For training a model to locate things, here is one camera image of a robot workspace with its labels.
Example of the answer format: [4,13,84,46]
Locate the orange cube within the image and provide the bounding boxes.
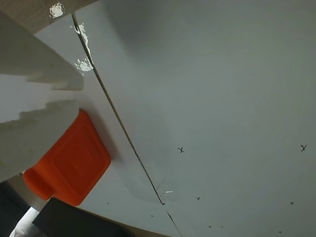
[23,110,112,207]

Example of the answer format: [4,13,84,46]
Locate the black cardboard box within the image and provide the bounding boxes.
[33,197,135,237]

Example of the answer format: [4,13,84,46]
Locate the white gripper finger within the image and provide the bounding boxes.
[0,98,80,184]
[0,9,85,91]

